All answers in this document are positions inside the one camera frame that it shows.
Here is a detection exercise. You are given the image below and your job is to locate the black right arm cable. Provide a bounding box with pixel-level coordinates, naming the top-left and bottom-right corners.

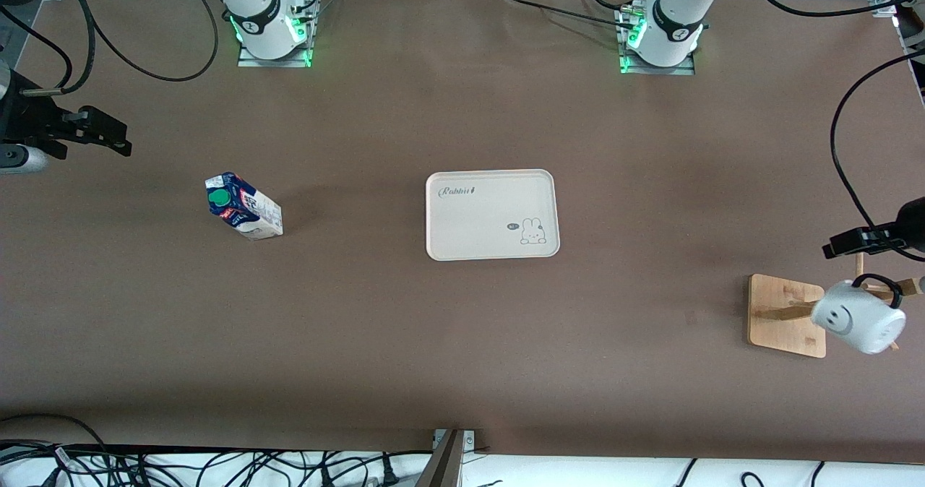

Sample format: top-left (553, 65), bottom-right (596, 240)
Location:
top-left (0, 0), bottom-right (220, 96)

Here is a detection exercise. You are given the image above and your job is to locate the black cables to arm base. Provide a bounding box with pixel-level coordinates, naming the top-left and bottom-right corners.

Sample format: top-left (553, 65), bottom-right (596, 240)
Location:
top-left (502, 0), bottom-right (648, 33)

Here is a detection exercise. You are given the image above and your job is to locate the cream tray with rabbit print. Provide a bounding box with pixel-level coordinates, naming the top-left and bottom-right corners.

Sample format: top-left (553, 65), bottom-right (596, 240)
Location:
top-left (425, 170), bottom-right (562, 262)

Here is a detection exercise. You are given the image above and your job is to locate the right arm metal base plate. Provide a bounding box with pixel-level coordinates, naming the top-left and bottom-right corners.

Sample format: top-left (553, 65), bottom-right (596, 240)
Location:
top-left (237, 0), bottom-right (320, 69)

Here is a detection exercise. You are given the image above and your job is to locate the brown table cover sheet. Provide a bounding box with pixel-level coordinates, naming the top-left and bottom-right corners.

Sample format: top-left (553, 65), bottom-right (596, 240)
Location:
top-left (0, 0), bottom-right (925, 466)

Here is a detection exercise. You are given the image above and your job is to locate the blue white milk carton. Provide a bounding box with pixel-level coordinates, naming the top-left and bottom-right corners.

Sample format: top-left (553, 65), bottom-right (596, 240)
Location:
top-left (205, 172), bottom-right (284, 241)

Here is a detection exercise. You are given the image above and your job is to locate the aluminium frame corner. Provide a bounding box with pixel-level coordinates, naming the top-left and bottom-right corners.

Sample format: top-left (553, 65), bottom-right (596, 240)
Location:
top-left (871, 0), bottom-right (925, 105)

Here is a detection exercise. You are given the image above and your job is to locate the dark aluminium profile post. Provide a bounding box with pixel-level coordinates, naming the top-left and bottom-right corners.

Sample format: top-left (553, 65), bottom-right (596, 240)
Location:
top-left (416, 429), bottom-right (465, 487)

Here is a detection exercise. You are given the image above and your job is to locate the wooden cup rack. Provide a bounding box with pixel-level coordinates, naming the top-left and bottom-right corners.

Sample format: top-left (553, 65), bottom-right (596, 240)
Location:
top-left (748, 245), bottom-right (925, 359)

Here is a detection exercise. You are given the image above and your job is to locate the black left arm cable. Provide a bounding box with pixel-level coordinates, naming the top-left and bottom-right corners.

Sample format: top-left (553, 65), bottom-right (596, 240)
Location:
top-left (748, 0), bottom-right (925, 262)

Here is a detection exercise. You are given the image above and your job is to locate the silver metal bracket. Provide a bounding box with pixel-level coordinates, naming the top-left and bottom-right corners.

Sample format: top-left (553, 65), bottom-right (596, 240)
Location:
top-left (432, 428), bottom-right (478, 453)

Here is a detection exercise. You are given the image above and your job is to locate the white mug with black handle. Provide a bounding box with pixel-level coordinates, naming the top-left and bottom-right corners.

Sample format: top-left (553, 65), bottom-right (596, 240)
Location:
top-left (811, 274), bottom-right (907, 355)

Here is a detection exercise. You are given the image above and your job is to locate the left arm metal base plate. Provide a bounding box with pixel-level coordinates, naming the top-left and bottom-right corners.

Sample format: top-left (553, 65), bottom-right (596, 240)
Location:
top-left (618, 0), bottom-right (697, 76)

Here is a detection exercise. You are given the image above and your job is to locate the black cable bundle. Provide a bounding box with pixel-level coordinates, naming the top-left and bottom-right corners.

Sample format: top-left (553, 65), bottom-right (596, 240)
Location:
top-left (0, 413), bottom-right (434, 487)

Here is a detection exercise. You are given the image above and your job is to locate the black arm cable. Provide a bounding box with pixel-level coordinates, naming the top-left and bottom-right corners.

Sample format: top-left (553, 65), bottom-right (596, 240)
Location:
top-left (0, 0), bottom-right (220, 96)
top-left (748, 0), bottom-right (925, 262)

